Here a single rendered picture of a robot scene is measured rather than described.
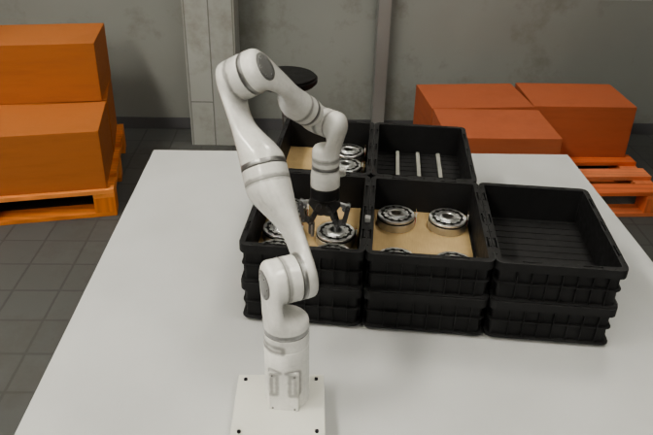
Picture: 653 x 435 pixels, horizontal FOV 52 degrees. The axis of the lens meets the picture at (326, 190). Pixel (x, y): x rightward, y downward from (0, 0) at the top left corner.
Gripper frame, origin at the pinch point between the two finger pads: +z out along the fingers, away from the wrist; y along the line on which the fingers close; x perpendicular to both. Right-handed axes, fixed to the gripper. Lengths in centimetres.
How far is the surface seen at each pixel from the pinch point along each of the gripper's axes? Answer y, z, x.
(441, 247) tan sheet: 31.1, 2.4, 2.1
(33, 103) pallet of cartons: -181, 40, 160
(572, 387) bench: 62, 15, -31
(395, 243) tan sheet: 18.9, 2.4, 1.7
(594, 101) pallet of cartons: 121, 40, 230
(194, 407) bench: -20, 15, -51
